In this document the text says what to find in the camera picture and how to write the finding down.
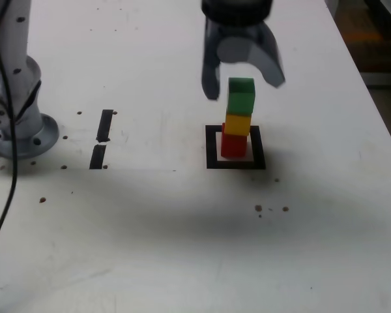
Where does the black tape square outline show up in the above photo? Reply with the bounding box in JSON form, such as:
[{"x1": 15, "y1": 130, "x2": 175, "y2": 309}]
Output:
[{"x1": 205, "y1": 125, "x2": 267, "y2": 170}]

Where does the black tape strip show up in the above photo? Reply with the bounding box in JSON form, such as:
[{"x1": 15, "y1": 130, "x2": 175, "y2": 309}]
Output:
[{"x1": 89, "y1": 110, "x2": 114, "y2": 170}]

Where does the grey metal bar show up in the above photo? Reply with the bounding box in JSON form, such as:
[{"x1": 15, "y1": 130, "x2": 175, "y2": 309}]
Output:
[{"x1": 363, "y1": 70, "x2": 391, "y2": 87}]

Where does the yellow cube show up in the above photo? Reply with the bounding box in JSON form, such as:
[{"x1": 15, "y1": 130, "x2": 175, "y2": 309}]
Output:
[{"x1": 224, "y1": 113, "x2": 252, "y2": 136}]

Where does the red cube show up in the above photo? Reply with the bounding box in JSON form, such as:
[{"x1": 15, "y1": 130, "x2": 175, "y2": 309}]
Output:
[{"x1": 220, "y1": 123, "x2": 248, "y2": 158}]

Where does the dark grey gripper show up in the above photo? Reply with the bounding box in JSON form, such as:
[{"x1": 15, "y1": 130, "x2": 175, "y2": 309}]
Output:
[{"x1": 201, "y1": 16, "x2": 287, "y2": 101}]

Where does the green cube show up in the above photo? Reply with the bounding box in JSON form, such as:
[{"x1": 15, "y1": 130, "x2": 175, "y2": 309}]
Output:
[{"x1": 227, "y1": 77, "x2": 256, "y2": 115}]

